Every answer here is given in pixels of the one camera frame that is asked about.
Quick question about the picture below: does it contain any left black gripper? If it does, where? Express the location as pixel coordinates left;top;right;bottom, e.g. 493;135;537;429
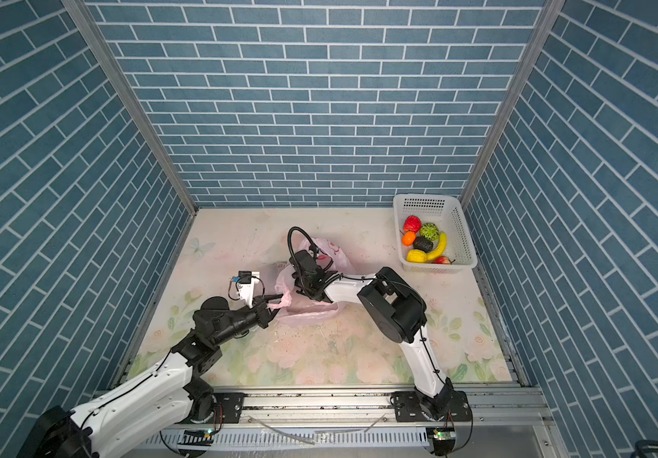
209;295;288;349

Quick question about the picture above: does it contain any pink plastic bag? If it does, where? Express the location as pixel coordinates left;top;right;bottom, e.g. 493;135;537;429
268;239;359;326

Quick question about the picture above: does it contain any orange fruit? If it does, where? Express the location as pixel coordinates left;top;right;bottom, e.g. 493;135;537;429
401;231;417;246

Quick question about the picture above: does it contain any yellow lemon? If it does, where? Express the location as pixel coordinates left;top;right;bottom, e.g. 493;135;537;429
406;249;428;263

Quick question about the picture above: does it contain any red fruit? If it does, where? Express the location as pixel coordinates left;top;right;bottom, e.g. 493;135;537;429
403;216;422;233

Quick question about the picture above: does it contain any dark avocado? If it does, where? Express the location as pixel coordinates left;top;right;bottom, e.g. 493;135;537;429
413;236;435;253

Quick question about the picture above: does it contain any green fruit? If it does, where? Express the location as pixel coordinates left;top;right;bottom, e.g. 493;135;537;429
418;223;441;242

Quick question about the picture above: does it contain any red yellow apple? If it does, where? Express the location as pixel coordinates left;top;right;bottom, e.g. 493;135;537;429
433;256;455;264

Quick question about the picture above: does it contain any yellow banana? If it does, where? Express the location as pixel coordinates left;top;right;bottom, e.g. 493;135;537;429
426;232;447;261

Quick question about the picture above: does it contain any white plastic mesh basket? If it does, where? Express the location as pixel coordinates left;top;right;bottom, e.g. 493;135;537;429
393;194;478;274

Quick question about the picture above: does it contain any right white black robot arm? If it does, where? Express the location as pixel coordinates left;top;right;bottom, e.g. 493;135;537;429
290;250;455;416

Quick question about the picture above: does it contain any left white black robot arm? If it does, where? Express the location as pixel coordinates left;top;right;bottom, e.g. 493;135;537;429
18;294;281;457

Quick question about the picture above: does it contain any black corrugated cable conduit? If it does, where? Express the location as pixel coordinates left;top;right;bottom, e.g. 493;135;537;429
286;225;330;270

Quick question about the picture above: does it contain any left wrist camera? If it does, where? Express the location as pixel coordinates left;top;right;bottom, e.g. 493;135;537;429
228;271;262;307

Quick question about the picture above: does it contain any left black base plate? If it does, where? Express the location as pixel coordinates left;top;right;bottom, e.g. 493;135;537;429
182;392;246;426

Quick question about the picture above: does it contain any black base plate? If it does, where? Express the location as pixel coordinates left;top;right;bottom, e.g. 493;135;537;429
182;392;246;426
390;390;473;423

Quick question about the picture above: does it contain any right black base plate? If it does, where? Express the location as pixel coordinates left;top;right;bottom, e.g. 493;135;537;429
390;390;473;423

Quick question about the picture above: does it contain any white slotted cable duct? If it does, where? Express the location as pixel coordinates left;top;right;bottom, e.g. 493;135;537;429
139;427;430;452

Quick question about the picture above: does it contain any aluminium mounting rail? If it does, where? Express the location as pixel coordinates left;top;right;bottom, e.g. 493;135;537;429
214;384;553;427

